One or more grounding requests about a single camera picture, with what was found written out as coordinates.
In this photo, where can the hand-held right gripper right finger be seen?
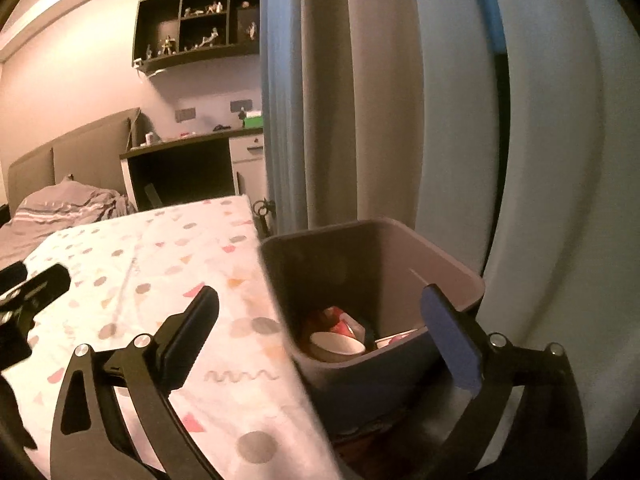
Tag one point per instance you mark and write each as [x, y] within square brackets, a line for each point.
[452, 345]

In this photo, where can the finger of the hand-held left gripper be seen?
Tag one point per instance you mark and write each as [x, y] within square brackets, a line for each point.
[42, 285]

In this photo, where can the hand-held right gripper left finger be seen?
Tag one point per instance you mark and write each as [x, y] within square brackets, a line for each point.
[192, 340]

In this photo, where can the white cup with red print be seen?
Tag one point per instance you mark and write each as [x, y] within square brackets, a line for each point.
[395, 340]
[337, 346]
[347, 322]

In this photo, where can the grey plastic bin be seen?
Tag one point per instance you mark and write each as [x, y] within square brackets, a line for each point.
[350, 260]

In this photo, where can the grey pillow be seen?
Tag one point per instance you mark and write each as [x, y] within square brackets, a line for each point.
[65, 207]

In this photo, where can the patterned white tablecloth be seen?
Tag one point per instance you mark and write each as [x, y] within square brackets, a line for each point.
[175, 260]

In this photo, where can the padded bed headboard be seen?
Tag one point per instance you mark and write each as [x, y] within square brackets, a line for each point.
[85, 155]

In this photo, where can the black metal scroll ornament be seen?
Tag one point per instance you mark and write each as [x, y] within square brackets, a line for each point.
[263, 215]

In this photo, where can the dark desk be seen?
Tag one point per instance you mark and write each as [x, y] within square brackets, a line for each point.
[180, 170]

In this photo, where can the white drawer cabinet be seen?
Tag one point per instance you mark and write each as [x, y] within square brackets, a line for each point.
[247, 165]

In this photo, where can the green box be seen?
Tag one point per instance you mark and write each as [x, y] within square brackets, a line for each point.
[252, 120]

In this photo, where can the long curtain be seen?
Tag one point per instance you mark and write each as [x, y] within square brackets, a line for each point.
[380, 90]

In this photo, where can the group of small figurines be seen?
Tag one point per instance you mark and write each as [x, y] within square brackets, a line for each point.
[200, 35]

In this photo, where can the grey wall socket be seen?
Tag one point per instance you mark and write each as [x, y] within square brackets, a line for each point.
[185, 115]
[241, 106]

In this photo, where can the dark wall shelf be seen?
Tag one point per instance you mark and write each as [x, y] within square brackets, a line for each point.
[150, 30]

